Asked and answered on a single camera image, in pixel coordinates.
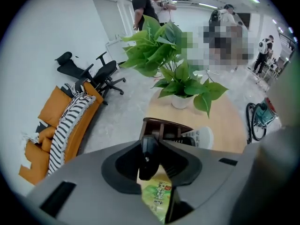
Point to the small orange cushion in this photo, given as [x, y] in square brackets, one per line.
[47, 139]

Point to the green leafy potted plant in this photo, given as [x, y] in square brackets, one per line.
[178, 78]

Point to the green drink bottle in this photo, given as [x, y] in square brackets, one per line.
[157, 193]

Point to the black white striped blanket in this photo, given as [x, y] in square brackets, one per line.
[61, 135]

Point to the black office chair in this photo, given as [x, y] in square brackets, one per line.
[105, 71]

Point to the oval wooden coffee table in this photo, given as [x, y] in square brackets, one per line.
[225, 130]

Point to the teal and orange vacuum cleaner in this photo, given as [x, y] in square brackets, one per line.
[262, 116]

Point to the white spotted cloth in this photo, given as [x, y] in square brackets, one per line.
[30, 138]

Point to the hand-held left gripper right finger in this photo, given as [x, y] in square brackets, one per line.
[206, 172]

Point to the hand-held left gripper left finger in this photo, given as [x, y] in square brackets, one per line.
[93, 196]

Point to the black white patterned cushion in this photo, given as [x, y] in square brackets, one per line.
[75, 88]
[41, 126]

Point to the white cabinet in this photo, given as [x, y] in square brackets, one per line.
[114, 50]

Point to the brown wooden organizer box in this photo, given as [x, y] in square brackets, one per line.
[150, 128]

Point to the large orange cushion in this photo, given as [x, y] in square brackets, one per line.
[55, 107]

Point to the white remote control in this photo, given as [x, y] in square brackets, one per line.
[204, 137]

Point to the orange sofa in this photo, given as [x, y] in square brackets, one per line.
[32, 163]

